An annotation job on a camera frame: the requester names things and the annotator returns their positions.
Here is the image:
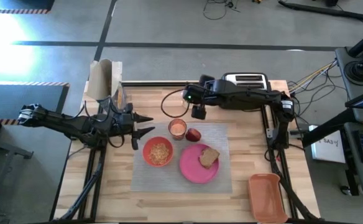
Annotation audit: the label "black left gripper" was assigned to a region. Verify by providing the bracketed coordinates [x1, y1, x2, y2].
[111, 111, 157, 151]

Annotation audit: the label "orange bowl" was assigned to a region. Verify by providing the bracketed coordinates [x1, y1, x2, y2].
[142, 136, 174, 168]

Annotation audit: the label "orange tumbler with juice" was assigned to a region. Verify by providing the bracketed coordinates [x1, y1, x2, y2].
[168, 118, 188, 141]

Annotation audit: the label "red apple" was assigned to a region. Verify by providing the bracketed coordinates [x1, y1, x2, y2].
[185, 128, 202, 142]

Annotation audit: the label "grey woven placemat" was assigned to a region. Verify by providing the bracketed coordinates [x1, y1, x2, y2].
[131, 122, 232, 194]

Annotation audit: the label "blue cereal box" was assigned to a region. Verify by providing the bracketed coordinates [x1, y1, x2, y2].
[86, 58, 130, 116]

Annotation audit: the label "pink plate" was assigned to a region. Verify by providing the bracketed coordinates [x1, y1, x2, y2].
[179, 143, 220, 184]

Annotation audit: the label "brown toast slice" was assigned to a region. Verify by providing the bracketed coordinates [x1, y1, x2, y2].
[199, 147, 221, 169]

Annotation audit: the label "orange rectangular tray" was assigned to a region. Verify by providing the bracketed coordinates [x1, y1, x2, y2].
[248, 173, 289, 224]

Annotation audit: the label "golden cereal flakes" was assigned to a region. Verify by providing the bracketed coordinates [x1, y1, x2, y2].
[148, 142, 170, 166]

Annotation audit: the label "black chrome-top toaster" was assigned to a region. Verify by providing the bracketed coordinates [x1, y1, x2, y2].
[220, 72, 271, 110]

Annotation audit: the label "grey metal stand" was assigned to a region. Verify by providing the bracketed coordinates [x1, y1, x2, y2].
[0, 133, 35, 218]

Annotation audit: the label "white paper box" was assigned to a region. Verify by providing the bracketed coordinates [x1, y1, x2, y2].
[308, 124, 347, 164]

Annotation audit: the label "grey desk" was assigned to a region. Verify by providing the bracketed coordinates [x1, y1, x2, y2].
[335, 46, 363, 197]

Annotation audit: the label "black round stand base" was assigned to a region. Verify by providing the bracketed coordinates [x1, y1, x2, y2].
[344, 60, 363, 84]

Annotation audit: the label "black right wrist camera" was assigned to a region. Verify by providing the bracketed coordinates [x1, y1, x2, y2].
[191, 105, 208, 121]

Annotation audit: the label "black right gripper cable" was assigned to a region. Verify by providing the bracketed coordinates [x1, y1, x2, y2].
[160, 88, 190, 119]

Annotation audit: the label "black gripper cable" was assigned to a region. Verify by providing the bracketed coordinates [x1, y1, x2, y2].
[160, 88, 190, 119]
[106, 133, 126, 149]

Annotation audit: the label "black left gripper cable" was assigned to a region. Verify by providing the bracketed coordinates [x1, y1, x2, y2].
[106, 133, 126, 149]

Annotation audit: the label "black aluminium table frame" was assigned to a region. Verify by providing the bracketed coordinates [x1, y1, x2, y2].
[49, 80, 322, 224]

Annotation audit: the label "thin black floor cable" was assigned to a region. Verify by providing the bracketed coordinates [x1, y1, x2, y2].
[202, 0, 241, 21]

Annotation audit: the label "yellow cable bundle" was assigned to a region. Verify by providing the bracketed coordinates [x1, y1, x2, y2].
[288, 60, 338, 94]

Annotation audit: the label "thick black hose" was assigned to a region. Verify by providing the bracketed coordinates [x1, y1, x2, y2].
[277, 0, 363, 22]

